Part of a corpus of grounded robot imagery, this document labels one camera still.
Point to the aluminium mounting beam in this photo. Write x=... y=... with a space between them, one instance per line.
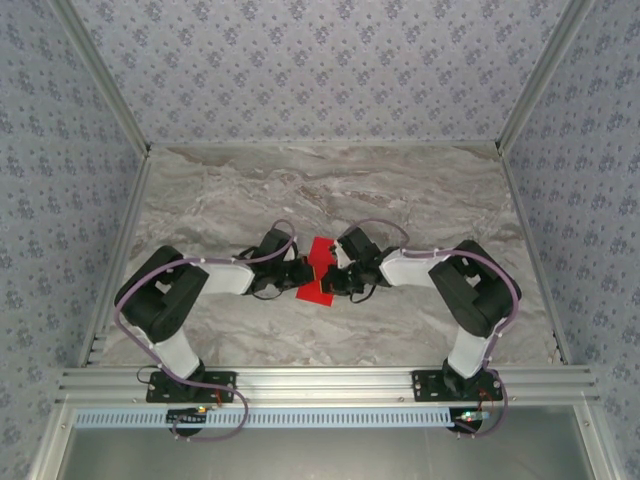
x=325 y=385

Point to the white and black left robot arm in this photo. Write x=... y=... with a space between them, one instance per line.
x=225 y=280

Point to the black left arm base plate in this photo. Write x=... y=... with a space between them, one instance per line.
x=160 y=387

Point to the aluminium corner post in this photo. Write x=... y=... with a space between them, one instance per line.
x=102 y=75
x=542 y=75

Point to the grey metal sheet panel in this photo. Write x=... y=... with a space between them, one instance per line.
x=325 y=455

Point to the small black controller board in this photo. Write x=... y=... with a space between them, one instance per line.
x=187 y=416
x=470 y=416

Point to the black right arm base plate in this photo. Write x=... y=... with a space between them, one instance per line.
x=425 y=387

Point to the aluminium side rail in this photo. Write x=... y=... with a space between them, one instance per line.
x=531 y=250
x=117 y=260

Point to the thin aluminium table edge strip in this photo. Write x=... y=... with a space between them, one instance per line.
x=325 y=145

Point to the white right camera mount bracket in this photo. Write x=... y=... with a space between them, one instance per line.
x=342 y=257

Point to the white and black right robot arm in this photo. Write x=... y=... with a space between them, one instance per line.
x=405 y=272

